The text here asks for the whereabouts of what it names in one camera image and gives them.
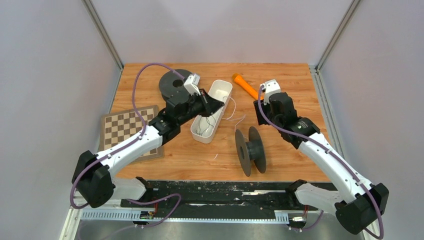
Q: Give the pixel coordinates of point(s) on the black spool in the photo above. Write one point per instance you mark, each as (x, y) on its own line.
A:
(250, 151)
(173, 91)

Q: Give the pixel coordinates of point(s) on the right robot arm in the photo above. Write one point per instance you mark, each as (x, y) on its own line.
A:
(357, 203)

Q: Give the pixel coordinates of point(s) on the wooden chessboard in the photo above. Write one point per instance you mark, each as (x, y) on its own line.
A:
(119, 126)

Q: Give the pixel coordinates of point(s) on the orange flashlight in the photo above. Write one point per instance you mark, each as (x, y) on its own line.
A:
(239, 80)

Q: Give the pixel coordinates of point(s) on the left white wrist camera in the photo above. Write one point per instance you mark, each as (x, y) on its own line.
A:
(191, 84)

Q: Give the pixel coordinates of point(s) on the right aluminium frame post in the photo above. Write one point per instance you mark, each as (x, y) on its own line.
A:
(349, 14)

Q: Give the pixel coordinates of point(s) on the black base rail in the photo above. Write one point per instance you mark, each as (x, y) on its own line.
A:
(207, 202)

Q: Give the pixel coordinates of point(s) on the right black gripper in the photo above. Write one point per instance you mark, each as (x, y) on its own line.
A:
(261, 120)

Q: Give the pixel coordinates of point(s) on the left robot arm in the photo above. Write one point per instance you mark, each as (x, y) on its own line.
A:
(94, 176)

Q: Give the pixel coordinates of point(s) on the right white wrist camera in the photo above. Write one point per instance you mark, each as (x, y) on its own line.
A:
(268, 89)

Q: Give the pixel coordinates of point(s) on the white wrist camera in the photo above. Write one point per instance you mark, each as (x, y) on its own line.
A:
(268, 89)
(191, 84)

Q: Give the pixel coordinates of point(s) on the left aluminium frame post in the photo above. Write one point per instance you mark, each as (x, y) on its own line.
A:
(96, 19)

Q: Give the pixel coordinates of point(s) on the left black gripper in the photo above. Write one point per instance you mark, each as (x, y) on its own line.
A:
(211, 104)

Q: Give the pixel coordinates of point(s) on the aluminium frame post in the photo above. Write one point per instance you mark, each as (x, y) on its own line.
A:
(349, 14)
(96, 19)

